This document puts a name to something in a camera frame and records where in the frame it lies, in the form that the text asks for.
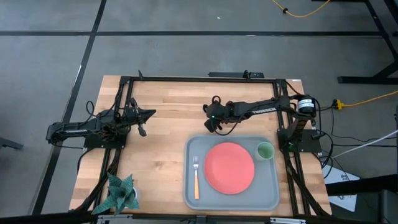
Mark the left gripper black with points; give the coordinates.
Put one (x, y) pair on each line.
(133, 116)

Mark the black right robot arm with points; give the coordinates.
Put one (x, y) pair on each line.
(264, 109)

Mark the black aluminium table frame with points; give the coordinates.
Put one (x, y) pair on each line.
(202, 79)

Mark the green potted plant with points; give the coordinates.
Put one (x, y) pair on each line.
(121, 193)

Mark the white paper sheet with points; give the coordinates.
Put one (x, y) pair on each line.
(342, 183)

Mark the green cup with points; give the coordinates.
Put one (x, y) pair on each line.
(265, 151)

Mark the black table leg frame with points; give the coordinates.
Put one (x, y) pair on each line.
(367, 79)

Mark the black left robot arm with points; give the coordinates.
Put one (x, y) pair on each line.
(74, 130)

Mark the dark metal spoon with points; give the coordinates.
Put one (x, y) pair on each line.
(205, 109)

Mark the grey floor object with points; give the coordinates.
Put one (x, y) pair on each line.
(9, 143)

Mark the silver bracket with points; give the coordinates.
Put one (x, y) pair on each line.
(115, 218)
(287, 221)

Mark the grey plastic tray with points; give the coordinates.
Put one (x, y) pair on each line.
(267, 186)

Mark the red round plate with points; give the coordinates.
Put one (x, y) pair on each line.
(229, 168)

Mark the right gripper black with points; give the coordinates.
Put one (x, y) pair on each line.
(219, 112)

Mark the black box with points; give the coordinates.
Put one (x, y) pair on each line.
(367, 193)

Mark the black bar behind table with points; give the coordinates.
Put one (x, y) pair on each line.
(230, 74)

